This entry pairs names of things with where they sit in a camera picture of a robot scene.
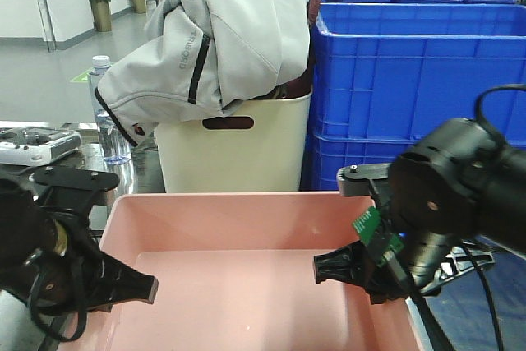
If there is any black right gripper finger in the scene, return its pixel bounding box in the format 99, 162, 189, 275
336, 163, 392, 207
313, 242, 365, 287

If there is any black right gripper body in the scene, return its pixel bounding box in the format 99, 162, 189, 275
367, 118, 498, 304

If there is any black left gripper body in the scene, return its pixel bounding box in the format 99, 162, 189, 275
1, 178, 102, 317

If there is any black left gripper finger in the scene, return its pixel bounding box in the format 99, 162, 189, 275
98, 252, 159, 312
33, 166, 119, 218

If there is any pink plastic bin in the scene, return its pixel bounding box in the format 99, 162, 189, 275
68, 192, 422, 350

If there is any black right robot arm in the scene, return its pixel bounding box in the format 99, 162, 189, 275
313, 118, 525, 304

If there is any green circuit board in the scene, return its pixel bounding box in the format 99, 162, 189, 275
352, 206, 404, 267

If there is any large blue crate lower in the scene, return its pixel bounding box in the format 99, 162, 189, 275
302, 131, 416, 192

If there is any large blue crate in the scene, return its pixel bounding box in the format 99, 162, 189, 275
312, 3, 525, 140
302, 131, 416, 192

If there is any clear water bottle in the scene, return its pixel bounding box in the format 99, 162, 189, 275
88, 55, 132, 164

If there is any white remote controller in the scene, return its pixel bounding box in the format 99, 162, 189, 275
1, 127, 81, 167

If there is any stainless steel table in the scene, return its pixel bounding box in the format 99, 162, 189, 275
1, 121, 165, 237

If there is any cream plastic basket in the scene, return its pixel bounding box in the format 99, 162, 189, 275
155, 94, 311, 193

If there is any large blue crate upper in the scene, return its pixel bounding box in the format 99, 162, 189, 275
312, 3, 525, 140

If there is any grey jacket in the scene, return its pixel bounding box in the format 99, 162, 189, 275
95, 0, 312, 145

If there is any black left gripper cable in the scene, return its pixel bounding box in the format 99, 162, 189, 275
24, 243, 90, 343

